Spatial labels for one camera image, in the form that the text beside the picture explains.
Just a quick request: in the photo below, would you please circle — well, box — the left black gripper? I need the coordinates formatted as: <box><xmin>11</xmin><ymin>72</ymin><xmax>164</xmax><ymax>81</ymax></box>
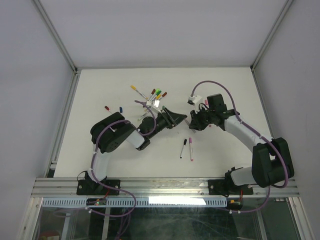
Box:
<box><xmin>147</xmin><ymin>108</ymin><xmax>187</xmax><ymax>139</ymax></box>

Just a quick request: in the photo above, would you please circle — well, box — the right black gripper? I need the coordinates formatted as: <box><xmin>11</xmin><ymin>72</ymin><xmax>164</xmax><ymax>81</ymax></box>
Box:
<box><xmin>188</xmin><ymin>105</ymin><xmax>215</xmax><ymax>131</ymax></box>

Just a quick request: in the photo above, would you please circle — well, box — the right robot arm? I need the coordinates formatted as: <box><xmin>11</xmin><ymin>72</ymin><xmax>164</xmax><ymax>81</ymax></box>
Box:
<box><xmin>188</xmin><ymin>94</ymin><xmax>295</xmax><ymax>197</ymax></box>

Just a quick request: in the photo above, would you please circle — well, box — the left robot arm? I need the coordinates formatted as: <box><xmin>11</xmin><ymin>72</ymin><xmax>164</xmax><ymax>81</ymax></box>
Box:
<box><xmin>76</xmin><ymin>107</ymin><xmax>187</xmax><ymax>196</ymax></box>

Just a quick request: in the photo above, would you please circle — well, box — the black capped thin pen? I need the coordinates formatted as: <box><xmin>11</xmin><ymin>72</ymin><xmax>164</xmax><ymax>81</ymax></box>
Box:
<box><xmin>179</xmin><ymin>138</ymin><xmax>188</xmax><ymax>159</ymax></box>

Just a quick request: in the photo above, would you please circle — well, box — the dark red capped marker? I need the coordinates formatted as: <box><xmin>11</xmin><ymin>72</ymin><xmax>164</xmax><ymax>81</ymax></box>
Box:
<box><xmin>158</xmin><ymin>92</ymin><xmax>167</xmax><ymax>100</ymax></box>

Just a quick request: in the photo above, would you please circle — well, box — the purple capped marker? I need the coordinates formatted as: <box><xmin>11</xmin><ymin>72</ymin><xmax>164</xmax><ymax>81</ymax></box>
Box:
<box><xmin>188</xmin><ymin>137</ymin><xmax>194</xmax><ymax>162</ymax></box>

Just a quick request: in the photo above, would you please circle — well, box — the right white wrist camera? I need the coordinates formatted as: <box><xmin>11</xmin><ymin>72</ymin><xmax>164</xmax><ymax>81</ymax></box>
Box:
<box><xmin>187</xmin><ymin>95</ymin><xmax>203</xmax><ymax>112</ymax></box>

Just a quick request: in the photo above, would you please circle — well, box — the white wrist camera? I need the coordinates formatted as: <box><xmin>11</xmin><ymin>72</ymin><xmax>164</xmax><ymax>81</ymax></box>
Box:
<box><xmin>187</xmin><ymin>95</ymin><xmax>203</xmax><ymax>112</ymax></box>
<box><xmin>146</xmin><ymin>99</ymin><xmax>161</xmax><ymax>113</ymax></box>

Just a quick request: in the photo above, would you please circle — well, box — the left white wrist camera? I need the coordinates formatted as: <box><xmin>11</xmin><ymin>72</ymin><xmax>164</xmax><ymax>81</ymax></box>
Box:
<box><xmin>146</xmin><ymin>99</ymin><xmax>161</xmax><ymax>113</ymax></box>

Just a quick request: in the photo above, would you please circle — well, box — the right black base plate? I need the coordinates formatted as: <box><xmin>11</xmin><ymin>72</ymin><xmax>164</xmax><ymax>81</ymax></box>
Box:
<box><xmin>207</xmin><ymin>179</ymin><xmax>254</xmax><ymax>197</ymax></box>

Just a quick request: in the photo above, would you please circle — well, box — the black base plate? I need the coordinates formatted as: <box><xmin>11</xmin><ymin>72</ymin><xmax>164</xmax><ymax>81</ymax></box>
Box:
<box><xmin>76</xmin><ymin>179</ymin><xmax>121</xmax><ymax>196</ymax></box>
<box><xmin>207</xmin><ymin>179</ymin><xmax>254</xmax><ymax>197</ymax></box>

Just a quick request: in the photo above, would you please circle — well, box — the slotted grey cable duct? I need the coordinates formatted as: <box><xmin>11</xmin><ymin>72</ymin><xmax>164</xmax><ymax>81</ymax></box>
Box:
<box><xmin>42</xmin><ymin>196</ymin><xmax>228</xmax><ymax>208</ymax></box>

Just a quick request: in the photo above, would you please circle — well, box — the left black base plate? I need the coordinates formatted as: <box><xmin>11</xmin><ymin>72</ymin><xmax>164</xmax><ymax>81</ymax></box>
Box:
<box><xmin>76</xmin><ymin>179</ymin><xmax>121</xmax><ymax>196</ymax></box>

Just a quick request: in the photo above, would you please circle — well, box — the aluminium front rail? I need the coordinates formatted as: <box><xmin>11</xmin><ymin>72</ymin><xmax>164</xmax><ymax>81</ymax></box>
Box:
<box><xmin>31</xmin><ymin>177</ymin><xmax>300</xmax><ymax>199</ymax></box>

